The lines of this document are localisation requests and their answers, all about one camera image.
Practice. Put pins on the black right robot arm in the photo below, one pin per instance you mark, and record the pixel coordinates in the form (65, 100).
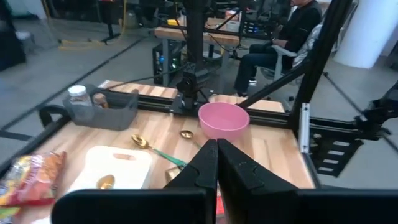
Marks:
(194, 37)

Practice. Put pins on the lime chili shrimp ramen packet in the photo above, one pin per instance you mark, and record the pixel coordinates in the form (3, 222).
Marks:
(7, 214)

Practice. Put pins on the person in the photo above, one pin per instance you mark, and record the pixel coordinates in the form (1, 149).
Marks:
(298, 28)

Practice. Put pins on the pink bowl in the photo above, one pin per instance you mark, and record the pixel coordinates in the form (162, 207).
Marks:
(224, 121)

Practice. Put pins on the small brown-lid jar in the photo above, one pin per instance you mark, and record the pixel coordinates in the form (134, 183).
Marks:
(99, 99)

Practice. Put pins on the black computer tower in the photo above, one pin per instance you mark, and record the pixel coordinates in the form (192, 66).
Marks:
(161, 62)

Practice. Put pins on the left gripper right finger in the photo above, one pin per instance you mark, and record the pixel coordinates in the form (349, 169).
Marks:
(236, 186)

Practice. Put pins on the gray translucent plastic bin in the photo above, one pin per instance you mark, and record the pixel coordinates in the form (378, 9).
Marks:
(118, 118)

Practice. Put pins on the white-lid spice jar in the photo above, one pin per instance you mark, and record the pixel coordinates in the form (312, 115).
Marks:
(77, 91)

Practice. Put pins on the white column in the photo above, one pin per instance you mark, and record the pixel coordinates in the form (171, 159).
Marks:
(367, 31)

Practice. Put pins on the wooden workbench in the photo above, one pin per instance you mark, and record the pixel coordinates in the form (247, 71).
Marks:
(186, 32)

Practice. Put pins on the gold-lid spice jar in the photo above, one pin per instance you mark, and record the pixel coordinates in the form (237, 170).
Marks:
(172, 174)

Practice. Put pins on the camouflage pattern chair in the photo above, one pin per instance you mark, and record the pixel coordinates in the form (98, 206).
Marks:
(308, 46)

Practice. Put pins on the white plastic bin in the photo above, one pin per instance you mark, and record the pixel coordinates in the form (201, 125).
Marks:
(130, 168)

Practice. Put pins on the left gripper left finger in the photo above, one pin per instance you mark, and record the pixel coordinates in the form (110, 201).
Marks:
(205, 174)

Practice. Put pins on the roast beef ramen packet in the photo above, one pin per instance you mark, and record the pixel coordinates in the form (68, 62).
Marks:
(37, 177)

